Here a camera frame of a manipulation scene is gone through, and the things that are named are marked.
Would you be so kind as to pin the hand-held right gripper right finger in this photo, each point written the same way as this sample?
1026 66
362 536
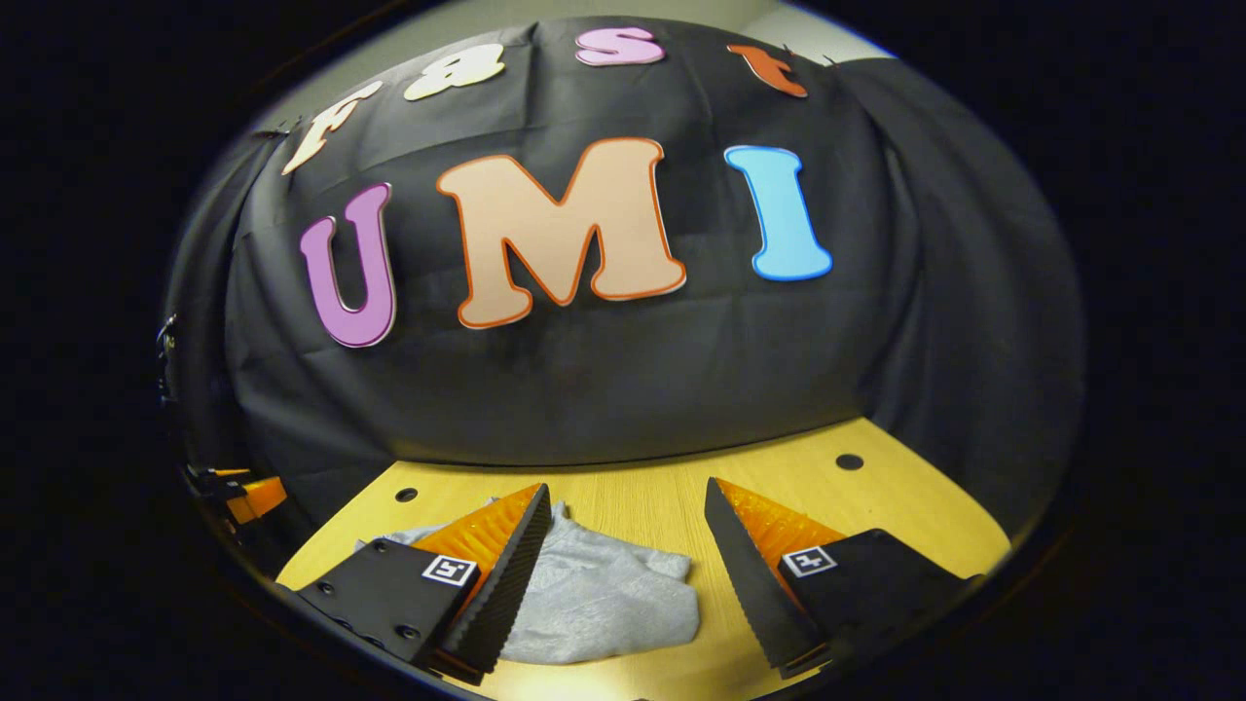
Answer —
754 594

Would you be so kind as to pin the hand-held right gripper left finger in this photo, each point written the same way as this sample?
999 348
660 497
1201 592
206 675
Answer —
506 594

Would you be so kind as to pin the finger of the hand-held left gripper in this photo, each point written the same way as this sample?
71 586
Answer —
261 495

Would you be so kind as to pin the grey zip-neck sweatshirt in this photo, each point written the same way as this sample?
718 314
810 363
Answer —
604 604

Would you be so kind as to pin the black backdrop cloth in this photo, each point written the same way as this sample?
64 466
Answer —
633 380

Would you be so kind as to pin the black binder clip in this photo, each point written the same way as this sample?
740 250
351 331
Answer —
280 127
813 56

